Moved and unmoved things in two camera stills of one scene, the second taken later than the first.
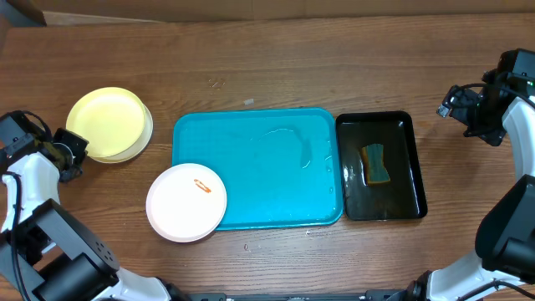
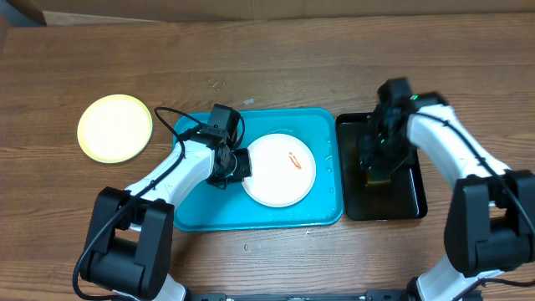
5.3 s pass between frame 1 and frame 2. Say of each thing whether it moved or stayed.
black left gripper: moved
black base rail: stayed
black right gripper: moved
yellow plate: moved
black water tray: stayed
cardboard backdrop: stayed
